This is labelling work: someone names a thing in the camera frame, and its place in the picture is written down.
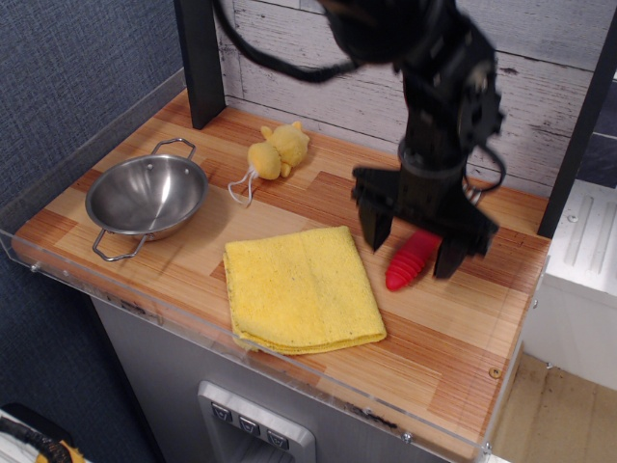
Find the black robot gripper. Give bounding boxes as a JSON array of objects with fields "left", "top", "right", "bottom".
[{"left": 352, "top": 149, "right": 498, "bottom": 279}]

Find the red handled metal fork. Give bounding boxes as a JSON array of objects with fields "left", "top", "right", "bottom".
[{"left": 384, "top": 185, "right": 483, "bottom": 293}]

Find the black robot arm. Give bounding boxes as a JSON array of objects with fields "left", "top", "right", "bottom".
[{"left": 322, "top": 1, "right": 503, "bottom": 279}]

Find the folded yellow cloth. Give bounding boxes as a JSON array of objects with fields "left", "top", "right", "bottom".
[{"left": 223, "top": 226, "right": 387, "bottom": 355}]

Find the yellow plush toy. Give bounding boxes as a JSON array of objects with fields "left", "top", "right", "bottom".
[{"left": 228, "top": 121, "right": 310, "bottom": 206}]

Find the white ridged side unit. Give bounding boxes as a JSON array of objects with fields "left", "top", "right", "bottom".
[{"left": 522, "top": 180, "right": 616, "bottom": 390}]

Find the grey toy dispenser panel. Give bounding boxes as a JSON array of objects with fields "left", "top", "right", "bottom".
[{"left": 198, "top": 381, "right": 316, "bottom": 462}]

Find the clear acrylic table guard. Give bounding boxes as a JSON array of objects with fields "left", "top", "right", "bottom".
[{"left": 1, "top": 73, "right": 549, "bottom": 462}]

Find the black yellow object bottom left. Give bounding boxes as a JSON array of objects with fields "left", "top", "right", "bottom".
[{"left": 1, "top": 403, "right": 88, "bottom": 462}]

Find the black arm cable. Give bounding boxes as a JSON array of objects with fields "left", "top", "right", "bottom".
[{"left": 211, "top": 0, "right": 507, "bottom": 194}]

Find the black right frame post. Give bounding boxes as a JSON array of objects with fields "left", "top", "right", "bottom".
[{"left": 537, "top": 9, "right": 616, "bottom": 238}]

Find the black frame post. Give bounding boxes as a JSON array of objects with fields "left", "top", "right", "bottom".
[
  {"left": 174, "top": 0, "right": 227, "bottom": 129},
  {"left": 537, "top": 9, "right": 616, "bottom": 238}
]

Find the stainless steel two-handled bowl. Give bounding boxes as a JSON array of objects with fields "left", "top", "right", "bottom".
[{"left": 85, "top": 138, "right": 209, "bottom": 262}]

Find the black left frame post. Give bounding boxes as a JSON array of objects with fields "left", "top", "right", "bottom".
[{"left": 174, "top": 0, "right": 227, "bottom": 129}]

